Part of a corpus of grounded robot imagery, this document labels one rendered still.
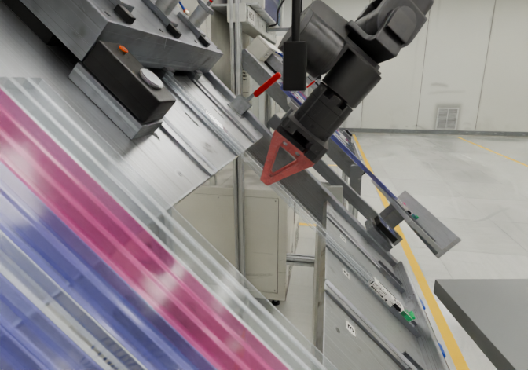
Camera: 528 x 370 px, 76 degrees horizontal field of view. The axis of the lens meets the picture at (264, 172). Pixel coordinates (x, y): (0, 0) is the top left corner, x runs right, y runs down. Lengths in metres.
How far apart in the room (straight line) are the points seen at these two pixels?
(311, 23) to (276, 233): 1.26
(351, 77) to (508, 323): 0.65
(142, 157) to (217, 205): 1.29
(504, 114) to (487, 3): 2.26
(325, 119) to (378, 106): 7.72
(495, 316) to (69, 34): 0.89
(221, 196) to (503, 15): 7.86
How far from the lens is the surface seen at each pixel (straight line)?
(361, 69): 0.43
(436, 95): 8.38
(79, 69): 0.35
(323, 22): 0.43
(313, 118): 0.43
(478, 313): 0.91
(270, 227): 1.58
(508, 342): 0.86
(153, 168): 0.32
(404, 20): 0.46
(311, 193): 0.69
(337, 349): 0.36
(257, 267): 1.68
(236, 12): 1.46
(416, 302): 0.64
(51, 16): 0.39
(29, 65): 0.34
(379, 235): 0.72
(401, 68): 8.21
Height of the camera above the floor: 1.08
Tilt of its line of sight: 15 degrees down
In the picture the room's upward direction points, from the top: straight up
